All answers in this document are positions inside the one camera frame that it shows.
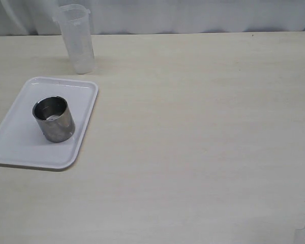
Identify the stainless steel cup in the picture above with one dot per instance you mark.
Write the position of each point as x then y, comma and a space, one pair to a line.
54, 118

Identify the clear plastic measuring pitcher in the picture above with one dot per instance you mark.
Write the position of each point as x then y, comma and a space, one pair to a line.
73, 21

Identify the white plastic tray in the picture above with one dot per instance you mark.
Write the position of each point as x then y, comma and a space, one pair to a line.
22, 143

